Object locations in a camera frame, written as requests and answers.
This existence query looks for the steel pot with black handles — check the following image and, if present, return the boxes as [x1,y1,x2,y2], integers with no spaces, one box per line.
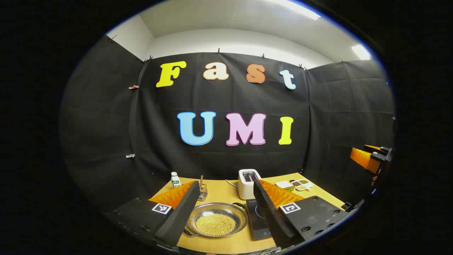
[183,202,249,238]

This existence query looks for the white divided dish with beans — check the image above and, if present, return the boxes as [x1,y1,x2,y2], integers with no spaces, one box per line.
[289,179,314,191]

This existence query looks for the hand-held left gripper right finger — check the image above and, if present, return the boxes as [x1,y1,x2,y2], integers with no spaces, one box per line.
[252,178,349,249]

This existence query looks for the black induction cooktop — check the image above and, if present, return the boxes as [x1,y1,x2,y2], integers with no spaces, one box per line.
[246,199,273,240]

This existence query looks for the white toaster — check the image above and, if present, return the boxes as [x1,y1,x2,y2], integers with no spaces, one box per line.
[238,169,262,200]

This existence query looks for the ceiling light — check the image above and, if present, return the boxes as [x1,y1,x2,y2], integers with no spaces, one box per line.
[352,44,372,60]

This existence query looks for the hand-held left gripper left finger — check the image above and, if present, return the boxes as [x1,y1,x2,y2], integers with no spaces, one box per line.
[106,181,201,247]

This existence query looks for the pile of yellow beans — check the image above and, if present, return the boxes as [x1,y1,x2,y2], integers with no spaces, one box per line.
[195,213,237,236]

